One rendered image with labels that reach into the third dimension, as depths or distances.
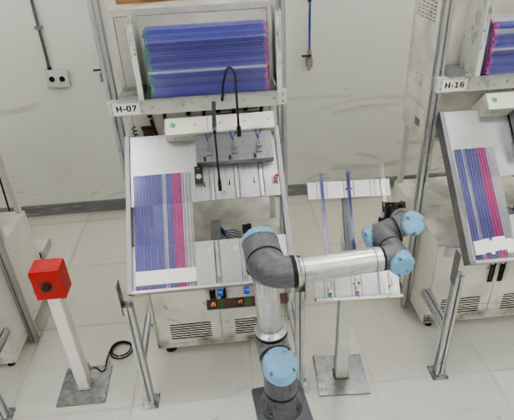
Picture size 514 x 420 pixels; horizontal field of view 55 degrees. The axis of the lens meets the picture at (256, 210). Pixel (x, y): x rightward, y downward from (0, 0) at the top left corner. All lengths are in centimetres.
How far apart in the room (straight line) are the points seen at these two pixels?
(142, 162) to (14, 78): 187
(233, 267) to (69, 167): 229
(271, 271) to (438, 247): 135
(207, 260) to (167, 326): 67
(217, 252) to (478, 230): 113
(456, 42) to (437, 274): 114
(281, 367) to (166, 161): 107
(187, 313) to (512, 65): 192
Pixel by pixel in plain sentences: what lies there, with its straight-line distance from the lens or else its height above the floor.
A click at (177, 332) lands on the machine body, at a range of 270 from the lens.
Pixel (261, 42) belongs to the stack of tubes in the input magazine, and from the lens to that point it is 211.
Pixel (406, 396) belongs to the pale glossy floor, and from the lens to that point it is 266.
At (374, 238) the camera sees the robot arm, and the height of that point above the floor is 115.
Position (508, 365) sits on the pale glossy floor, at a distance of 294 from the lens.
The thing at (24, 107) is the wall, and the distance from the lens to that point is 401.
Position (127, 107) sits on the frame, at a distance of 223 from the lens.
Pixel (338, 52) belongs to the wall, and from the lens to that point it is 377.
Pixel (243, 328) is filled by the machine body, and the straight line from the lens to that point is 269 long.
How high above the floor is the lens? 205
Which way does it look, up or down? 31 degrees down
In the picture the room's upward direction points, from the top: 3 degrees counter-clockwise
